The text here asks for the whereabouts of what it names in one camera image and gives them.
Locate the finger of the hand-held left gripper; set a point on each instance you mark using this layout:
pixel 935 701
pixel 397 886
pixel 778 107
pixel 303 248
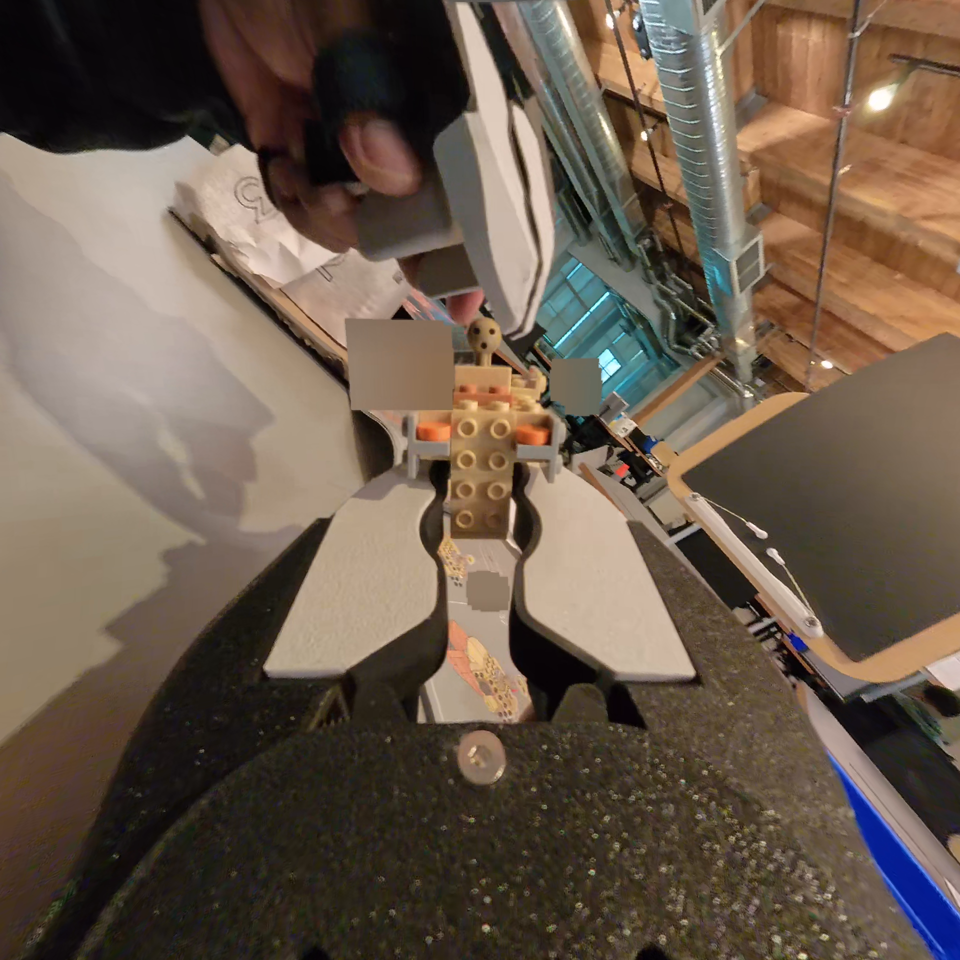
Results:
pixel 544 225
pixel 487 210

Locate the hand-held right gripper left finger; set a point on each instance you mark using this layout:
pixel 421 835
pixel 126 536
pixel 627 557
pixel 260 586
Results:
pixel 360 585

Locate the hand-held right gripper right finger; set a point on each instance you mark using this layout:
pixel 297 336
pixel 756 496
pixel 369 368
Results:
pixel 600 592

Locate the tan brick vehicle model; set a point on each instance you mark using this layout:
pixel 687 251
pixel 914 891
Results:
pixel 480 457

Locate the person's left forearm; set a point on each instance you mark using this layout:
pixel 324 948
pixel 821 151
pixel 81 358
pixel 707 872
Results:
pixel 90 67

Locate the grey desk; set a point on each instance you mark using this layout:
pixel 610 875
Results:
pixel 112 450

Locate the person's left hand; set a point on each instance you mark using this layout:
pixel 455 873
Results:
pixel 262 75

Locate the wood-edged long table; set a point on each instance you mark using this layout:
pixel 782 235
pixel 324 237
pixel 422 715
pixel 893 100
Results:
pixel 607 487

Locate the grey instruction booklet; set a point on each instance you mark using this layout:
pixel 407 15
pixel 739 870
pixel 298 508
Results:
pixel 480 675

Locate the metal ceiling pipes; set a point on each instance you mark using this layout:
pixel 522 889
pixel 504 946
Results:
pixel 675 300

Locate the wood-rimmed black panel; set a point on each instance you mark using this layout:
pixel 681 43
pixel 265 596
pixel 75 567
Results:
pixel 862 487

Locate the blue plastic bin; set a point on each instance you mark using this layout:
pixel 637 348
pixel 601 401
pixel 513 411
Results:
pixel 900 885

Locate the large window wall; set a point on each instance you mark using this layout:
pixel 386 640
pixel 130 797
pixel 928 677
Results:
pixel 577 300

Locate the silver ventilation duct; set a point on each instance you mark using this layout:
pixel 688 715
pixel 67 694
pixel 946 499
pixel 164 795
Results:
pixel 570 90
pixel 697 150

